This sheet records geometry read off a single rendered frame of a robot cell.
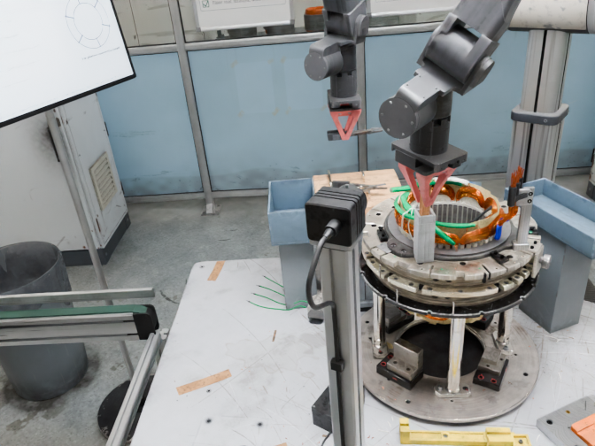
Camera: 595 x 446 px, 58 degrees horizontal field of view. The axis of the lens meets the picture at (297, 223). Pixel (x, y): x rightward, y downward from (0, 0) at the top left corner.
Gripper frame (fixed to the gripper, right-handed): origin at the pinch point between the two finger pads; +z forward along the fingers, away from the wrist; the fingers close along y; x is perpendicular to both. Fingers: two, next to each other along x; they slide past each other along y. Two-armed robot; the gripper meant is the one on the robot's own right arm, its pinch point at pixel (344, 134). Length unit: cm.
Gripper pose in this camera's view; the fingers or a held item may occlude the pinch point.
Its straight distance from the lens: 124.6
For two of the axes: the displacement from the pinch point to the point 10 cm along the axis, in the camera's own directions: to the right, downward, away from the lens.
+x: 10.0, -0.8, 0.0
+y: 0.4, 4.8, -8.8
